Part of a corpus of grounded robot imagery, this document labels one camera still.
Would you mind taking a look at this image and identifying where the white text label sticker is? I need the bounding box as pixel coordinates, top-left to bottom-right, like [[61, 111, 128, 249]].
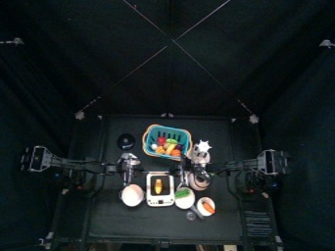
[[242, 210, 272, 238]]

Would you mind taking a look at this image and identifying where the black round lid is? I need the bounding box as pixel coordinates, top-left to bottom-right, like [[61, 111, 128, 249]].
[[115, 132, 136, 151]]

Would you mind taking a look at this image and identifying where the white pinkish bowl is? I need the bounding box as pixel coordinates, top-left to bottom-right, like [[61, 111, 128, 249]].
[[118, 183, 146, 208]]

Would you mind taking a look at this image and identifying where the green toy pepper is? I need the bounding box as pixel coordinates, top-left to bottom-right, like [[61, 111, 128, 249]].
[[173, 188, 192, 199]]

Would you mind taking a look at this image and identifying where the teal toy basket orange rim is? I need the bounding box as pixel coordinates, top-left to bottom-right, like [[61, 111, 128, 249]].
[[141, 124, 193, 161]]

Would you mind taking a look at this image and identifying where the small white plate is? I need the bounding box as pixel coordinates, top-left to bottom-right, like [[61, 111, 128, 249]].
[[194, 196, 217, 217]]

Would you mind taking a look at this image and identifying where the yellow toy corn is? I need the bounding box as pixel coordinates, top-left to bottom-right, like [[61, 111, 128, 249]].
[[153, 178, 165, 195]]

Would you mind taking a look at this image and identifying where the beige toy bowl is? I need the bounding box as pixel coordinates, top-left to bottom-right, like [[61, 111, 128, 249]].
[[186, 170, 212, 192]]

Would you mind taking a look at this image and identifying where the white star-shaped toy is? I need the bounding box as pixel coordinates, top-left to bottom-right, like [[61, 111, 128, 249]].
[[194, 139, 213, 153]]

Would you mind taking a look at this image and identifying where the white toy pan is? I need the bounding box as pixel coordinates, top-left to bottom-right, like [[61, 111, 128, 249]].
[[173, 186, 205, 221]]

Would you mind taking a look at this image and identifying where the orange toy carrot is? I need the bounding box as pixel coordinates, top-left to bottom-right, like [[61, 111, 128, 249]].
[[200, 201, 216, 214]]

